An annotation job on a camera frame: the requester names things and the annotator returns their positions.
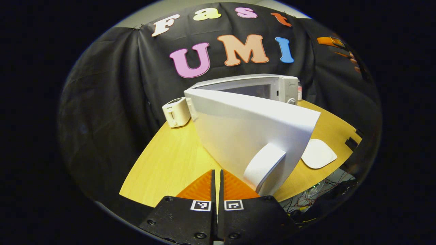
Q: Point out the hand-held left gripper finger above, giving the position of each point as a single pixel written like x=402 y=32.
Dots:
x=220 y=187
x=213 y=187

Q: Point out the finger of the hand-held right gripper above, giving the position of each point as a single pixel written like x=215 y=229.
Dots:
x=328 y=41

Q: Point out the white microwave oven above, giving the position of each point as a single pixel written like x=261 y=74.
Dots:
x=245 y=129

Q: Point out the white plate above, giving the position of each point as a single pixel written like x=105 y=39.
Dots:
x=318 y=153

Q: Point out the small bottle with red label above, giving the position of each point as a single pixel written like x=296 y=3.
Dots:
x=299 y=92

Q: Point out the white toaster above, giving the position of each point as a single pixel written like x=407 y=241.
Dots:
x=175 y=112

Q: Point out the black table edge clamp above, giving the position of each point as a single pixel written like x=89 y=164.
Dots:
x=351 y=143

